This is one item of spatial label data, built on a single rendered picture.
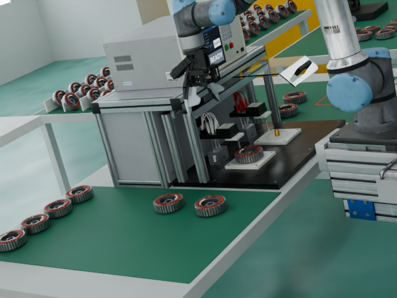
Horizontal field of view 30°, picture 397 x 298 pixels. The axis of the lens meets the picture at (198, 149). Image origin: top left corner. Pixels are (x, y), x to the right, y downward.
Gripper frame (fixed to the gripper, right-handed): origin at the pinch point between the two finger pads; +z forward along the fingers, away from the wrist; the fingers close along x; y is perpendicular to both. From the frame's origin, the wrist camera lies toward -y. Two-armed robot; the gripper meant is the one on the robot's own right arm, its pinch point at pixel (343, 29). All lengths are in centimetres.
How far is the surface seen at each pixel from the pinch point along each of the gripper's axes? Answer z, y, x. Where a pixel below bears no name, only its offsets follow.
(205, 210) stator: 37, -11, -89
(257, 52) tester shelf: 5.1, -37.5, -8.8
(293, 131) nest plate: 37.1, -20.5, -17.6
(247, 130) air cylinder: 34, -37, -27
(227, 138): 27, -28, -51
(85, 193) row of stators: 37, -74, -89
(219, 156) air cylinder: 35, -34, -51
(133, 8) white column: 20, -339, 211
